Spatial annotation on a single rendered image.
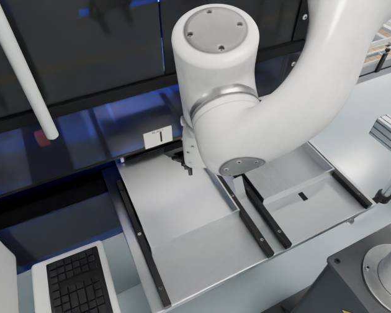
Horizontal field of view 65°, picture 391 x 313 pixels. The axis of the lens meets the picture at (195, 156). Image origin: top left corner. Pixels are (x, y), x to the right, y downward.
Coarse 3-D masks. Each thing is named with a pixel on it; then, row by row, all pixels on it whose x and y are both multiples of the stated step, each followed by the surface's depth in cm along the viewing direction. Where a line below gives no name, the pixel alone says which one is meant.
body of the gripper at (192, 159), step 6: (186, 132) 44; (186, 138) 44; (192, 138) 43; (186, 144) 45; (192, 144) 44; (186, 150) 46; (192, 150) 46; (198, 150) 46; (186, 156) 48; (192, 156) 48; (198, 156) 48; (186, 162) 50; (192, 162) 49; (198, 162) 49
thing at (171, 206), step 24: (120, 168) 100; (144, 168) 100; (168, 168) 100; (192, 168) 100; (144, 192) 93; (168, 192) 93; (192, 192) 93; (216, 192) 93; (144, 216) 88; (168, 216) 88; (192, 216) 88; (216, 216) 88; (168, 240) 79
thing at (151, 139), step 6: (168, 126) 88; (150, 132) 87; (156, 132) 88; (162, 132) 89; (168, 132) 90; (144, 138) 87; (150, 138) 88; (156, 138) 89; (168, 138) 92; (150, 144) 90; (156, 144) 91
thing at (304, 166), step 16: (304, 144) 104; (272, 160) 102; (288, 160) 102; (304, 160) 102; (320, 160) 99; (256, 176) 97; (272, 176) 97; (288, 176) 97; (304, 176) 97; (320, 176) 94; (256, 192) 91; (272, 192) 93; (288, 192) 92
